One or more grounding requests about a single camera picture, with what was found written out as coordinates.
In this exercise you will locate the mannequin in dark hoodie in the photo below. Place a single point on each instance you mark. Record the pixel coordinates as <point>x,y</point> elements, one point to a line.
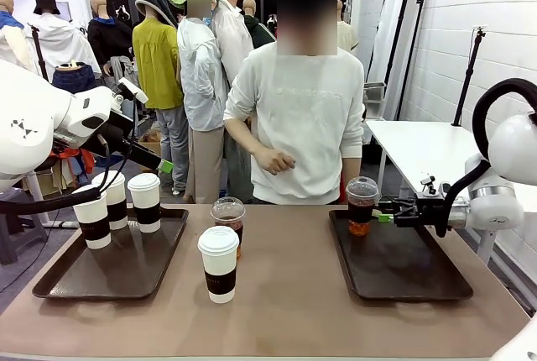
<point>258,31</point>

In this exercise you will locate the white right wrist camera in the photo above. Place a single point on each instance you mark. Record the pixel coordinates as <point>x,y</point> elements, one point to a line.
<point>428,180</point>

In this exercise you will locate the person in white sweater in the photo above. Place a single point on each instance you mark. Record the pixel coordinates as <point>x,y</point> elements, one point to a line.
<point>302,126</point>

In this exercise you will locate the mannequin with blue scarf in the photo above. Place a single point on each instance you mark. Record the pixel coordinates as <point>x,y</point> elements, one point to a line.
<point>12,42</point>

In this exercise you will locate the black leaning pole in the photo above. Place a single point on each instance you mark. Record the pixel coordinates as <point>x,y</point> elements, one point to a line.
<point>400,21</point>
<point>415,33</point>

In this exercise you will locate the white paper coffee cup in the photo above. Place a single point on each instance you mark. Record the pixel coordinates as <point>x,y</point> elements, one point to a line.
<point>114,205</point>
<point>144,203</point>
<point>218,264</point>
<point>93,222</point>

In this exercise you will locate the mannequin with black hat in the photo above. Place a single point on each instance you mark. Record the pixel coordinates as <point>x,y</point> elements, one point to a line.
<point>63,42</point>

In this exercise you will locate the large white table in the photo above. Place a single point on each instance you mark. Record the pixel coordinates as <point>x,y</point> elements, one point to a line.
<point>419,147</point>

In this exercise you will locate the brown plastic serving tray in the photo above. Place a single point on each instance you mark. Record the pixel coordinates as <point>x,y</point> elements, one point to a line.
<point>398,268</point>
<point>105,281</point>

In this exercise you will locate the person's right hand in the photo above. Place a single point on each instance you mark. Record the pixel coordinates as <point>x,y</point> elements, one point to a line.
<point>274,161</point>

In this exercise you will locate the mannequin in yellow shirt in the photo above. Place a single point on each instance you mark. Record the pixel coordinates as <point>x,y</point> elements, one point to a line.
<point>157,67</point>

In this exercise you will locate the person's right forearm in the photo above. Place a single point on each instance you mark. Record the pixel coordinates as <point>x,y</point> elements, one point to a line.
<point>243,138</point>

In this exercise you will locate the orange cloth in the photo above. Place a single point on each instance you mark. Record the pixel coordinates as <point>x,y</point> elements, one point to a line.
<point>79,159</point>

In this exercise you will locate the person's left forearm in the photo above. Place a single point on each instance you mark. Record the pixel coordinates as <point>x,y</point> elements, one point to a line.
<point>352,172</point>

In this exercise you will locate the black tripod stand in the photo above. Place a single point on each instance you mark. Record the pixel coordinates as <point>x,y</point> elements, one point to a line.
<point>467,80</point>
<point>40,54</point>

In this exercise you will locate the mannequin in black jacket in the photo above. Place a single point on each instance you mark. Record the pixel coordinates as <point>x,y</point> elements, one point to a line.
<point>111,42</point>

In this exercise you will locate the clear plastic iced coffee cup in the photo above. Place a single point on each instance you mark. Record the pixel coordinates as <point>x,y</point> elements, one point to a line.
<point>228,214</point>
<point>361,205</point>

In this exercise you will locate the grey plastic stool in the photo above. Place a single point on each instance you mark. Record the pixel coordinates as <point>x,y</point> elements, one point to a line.
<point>21,231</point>

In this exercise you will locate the white table with leg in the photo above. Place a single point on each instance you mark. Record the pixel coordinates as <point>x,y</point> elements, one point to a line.
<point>35,193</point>

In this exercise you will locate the tall mannequin white shirt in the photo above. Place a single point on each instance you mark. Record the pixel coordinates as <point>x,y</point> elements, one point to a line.
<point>233,38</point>

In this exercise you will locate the brown cardboard box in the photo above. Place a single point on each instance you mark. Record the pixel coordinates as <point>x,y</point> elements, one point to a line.
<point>151,138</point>

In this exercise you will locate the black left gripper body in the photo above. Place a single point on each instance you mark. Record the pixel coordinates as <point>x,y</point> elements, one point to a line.
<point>115,138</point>

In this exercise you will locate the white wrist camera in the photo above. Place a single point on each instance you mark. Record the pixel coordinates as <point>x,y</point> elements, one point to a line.
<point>428,180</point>
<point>133,90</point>

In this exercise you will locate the mannequin in cream shirt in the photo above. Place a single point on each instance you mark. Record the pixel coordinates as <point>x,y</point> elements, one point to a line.
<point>347,38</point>

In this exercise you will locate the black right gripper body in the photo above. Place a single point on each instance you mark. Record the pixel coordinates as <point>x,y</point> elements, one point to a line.
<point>419,212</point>

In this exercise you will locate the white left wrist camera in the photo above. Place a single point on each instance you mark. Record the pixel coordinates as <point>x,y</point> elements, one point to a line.
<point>133,90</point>

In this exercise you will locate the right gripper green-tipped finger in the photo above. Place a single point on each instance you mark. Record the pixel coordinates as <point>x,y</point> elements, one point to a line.
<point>386,204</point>
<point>386,218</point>

